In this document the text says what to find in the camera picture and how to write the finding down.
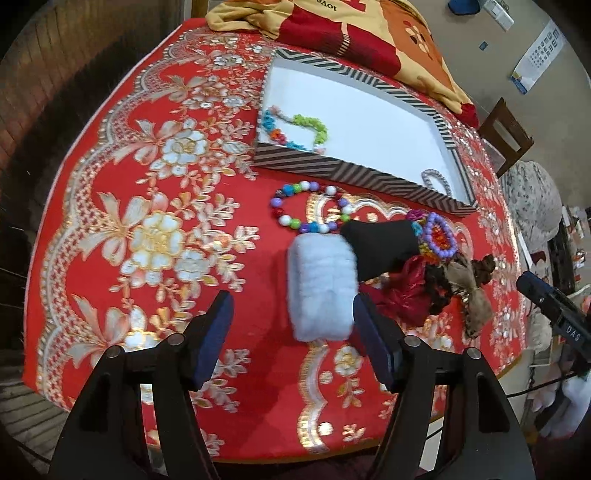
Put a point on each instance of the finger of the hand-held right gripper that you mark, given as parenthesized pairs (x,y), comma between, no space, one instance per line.
(535,287)

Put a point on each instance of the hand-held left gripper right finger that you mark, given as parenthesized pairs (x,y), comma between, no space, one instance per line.
(373,341)

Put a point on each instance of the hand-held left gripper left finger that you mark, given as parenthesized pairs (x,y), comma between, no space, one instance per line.
(213,341)

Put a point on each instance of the brown scrunchie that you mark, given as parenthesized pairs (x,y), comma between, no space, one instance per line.
(485,265)

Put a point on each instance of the red velvet scrunchie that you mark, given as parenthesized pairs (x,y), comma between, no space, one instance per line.
(406,295)

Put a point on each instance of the leopard print bow scrunchie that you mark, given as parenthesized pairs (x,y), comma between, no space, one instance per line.
(475,304)

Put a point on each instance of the white fluffy scrunchie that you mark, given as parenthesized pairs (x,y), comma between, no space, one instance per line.
(323,286)

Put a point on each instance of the black scrunchie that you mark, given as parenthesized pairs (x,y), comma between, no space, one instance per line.
(434,284)

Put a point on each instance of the striped cardboard box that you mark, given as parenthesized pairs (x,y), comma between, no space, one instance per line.
(369,120)

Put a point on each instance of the white floral bedding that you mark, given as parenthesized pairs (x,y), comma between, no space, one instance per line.
(531,198)

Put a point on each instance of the wooden chair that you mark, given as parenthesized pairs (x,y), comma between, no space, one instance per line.
(512,138)

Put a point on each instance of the red floral tablecloth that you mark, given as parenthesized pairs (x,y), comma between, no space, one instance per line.
(138,184)

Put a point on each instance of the orange red patterned blanket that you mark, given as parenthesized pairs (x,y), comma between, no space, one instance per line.
(369,37)

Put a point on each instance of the wall calendar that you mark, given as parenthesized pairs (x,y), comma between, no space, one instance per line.
(540,55)

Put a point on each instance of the white wall switch panel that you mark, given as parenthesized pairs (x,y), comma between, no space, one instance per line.
(498,11)

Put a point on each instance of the wooden door frame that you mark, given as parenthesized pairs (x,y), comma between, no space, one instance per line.
(198,7)

